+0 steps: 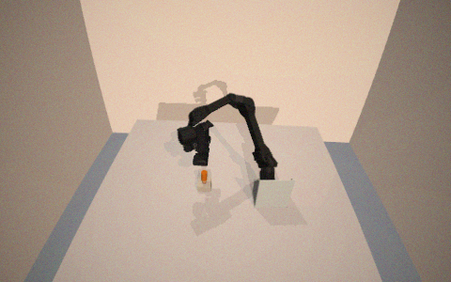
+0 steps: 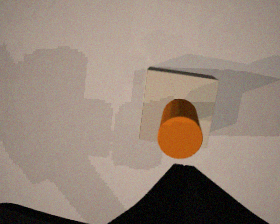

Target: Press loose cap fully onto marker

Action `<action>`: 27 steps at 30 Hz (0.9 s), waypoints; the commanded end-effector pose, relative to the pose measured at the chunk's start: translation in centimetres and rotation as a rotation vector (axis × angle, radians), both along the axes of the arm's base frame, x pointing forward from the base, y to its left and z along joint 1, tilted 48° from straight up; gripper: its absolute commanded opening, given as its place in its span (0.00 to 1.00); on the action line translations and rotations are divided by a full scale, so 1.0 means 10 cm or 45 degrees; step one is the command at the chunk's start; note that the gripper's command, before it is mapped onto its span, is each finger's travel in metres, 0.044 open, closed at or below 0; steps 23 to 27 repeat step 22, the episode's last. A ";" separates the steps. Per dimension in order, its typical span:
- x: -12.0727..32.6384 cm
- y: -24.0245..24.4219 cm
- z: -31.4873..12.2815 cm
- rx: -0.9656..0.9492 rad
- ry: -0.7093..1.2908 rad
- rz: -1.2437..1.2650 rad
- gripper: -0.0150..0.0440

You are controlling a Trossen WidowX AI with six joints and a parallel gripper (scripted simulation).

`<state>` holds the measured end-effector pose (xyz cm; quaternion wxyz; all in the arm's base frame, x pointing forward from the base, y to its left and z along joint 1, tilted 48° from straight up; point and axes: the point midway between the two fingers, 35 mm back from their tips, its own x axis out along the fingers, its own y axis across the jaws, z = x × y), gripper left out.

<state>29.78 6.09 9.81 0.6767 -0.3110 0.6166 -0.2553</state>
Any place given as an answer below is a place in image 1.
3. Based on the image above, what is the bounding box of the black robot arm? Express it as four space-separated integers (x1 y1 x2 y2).
177 92 277 180

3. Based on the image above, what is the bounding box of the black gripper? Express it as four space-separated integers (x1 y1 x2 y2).
193 136 210 166

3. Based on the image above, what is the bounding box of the orange cylinder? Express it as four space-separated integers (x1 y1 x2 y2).
201 170 207 181

